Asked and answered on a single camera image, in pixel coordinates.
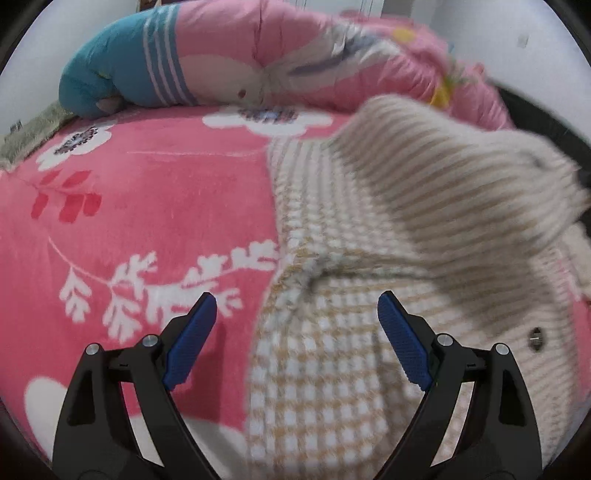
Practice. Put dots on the dark cloth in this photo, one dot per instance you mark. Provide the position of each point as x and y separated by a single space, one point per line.
545 115

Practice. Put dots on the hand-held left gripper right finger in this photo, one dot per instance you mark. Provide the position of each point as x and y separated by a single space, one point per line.
406 344

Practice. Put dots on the beige checked knit sweater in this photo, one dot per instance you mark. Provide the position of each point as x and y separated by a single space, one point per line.
323 369

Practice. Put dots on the grey-green fuzzy cloth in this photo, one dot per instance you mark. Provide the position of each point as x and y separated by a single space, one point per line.
27 134

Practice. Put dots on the pink floral blanket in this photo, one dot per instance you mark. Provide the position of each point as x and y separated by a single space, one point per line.
138 194

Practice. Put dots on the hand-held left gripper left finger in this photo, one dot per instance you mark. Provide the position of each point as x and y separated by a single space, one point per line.
191 341

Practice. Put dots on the pink and teal printed quilt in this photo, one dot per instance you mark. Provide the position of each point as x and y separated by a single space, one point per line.
221 41

